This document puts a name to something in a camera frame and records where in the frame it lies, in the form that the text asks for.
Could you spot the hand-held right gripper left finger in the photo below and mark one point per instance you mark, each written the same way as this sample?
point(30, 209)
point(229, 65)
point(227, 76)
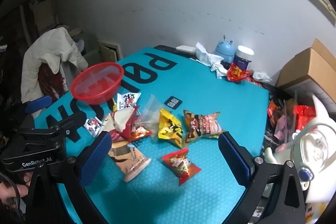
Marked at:
point(95, 158)

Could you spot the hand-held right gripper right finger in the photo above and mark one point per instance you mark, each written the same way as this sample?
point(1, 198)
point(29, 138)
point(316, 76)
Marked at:
point(233, 161)

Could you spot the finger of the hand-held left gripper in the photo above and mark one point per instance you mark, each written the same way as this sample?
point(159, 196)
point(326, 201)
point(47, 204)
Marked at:
point(39, 104)
point(67, 125)

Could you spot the small white snack packet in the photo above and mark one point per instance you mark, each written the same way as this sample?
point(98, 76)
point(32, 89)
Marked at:
point(93, 125)

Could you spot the beige and brown snack packet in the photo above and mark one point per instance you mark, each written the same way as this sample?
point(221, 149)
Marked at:
point(131, 161)

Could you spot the red plastic basket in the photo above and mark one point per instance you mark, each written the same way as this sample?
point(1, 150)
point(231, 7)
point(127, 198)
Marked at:
point(78, 87)

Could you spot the gold and pink snack packet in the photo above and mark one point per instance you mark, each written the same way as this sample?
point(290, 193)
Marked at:
point(202, 127)

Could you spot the red and white snack packet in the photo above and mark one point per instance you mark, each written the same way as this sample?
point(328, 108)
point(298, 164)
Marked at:
point(120, 119)

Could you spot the small red snack packet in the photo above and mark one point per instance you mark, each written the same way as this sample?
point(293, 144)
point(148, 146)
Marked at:
point(181, 165)

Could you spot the white snack packet black print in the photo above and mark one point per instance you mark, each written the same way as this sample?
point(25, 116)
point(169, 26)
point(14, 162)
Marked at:
point(128, 100)

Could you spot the yellow snack packet black print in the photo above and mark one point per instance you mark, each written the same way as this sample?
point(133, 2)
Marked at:
point(169, 129)

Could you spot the clear plastic bag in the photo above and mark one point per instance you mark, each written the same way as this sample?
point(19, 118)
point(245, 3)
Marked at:
point(151, 108)

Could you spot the person's left hand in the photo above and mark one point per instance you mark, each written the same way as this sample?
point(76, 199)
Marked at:
point(13, 190)

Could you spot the red plaid chair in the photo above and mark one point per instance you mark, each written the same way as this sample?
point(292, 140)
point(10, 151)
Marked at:
point(50, 79)

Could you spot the white quilted jacket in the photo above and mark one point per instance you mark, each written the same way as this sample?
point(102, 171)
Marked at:
point(52, 45)

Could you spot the dark red packet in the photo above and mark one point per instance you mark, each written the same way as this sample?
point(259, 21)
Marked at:
point(274, 111)

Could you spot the small open cardboard box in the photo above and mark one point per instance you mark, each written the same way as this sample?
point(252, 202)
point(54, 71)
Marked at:
point(107, 53)

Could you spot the red packet in plastic bag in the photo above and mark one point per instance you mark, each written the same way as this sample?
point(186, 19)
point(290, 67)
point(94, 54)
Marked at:
point(304, 115)

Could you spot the teal mat with black lettering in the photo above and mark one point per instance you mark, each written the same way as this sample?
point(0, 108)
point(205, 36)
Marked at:
point(199, 82)

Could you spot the clear bin with red packets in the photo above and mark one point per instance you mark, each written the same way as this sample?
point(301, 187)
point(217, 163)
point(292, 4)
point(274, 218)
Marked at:
point(320, 150)

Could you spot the red candy wrapper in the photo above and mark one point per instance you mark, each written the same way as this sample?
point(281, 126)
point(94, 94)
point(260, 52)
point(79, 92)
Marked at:
point(237, 73)

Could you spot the small crumpled white paper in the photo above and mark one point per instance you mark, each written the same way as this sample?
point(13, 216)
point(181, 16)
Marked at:
point(261, 76)

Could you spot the dark jar with white lid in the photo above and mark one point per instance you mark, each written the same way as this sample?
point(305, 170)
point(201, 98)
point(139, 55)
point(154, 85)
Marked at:
point(243, 58)

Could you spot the crumpled white tissue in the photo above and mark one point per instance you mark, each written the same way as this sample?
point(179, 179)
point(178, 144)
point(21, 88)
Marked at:
point(207, 56)

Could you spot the blue humidifier with antlers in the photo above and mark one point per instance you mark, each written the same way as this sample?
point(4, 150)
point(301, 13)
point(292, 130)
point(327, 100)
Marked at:
point(224, 49)

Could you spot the brown cardboard box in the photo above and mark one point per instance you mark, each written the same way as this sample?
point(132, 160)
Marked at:
point(312, 69)

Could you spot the white power strip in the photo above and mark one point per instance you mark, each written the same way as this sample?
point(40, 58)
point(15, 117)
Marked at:
point(186, 48)

